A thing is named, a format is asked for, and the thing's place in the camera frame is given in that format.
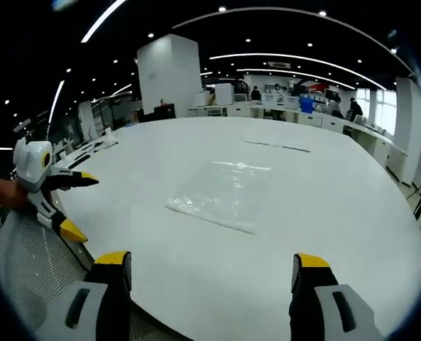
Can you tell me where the thin clear plastic strip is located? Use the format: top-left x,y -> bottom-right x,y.
243,136 -> 312,154

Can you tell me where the grey mesh chair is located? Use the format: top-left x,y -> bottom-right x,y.
0,207 -> 98,333

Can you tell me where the row of white desks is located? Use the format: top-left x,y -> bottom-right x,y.
342,116 -> 410,186

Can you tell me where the black box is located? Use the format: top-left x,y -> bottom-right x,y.
153,102 -> 177,120

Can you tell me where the crumpled white plastic bag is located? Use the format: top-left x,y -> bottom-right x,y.
101,129 -> 120,147

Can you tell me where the white cabinet box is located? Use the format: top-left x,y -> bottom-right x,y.
214,82 -> 236,106

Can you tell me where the blue plastic bin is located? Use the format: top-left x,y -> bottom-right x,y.
300,97 -> 317,114

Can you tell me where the clear resealable plastic bag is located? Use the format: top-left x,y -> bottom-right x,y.
165,160 -> 272,237

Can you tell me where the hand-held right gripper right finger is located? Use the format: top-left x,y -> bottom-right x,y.
288,252 -> 385,341

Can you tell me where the white square column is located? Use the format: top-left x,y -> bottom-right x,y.
136,33 -> 204,124

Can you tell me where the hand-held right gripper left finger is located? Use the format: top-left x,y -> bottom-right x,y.
35,251 -> 133,341

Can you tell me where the long black tool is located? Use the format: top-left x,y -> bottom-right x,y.
67,153 -> 91,168

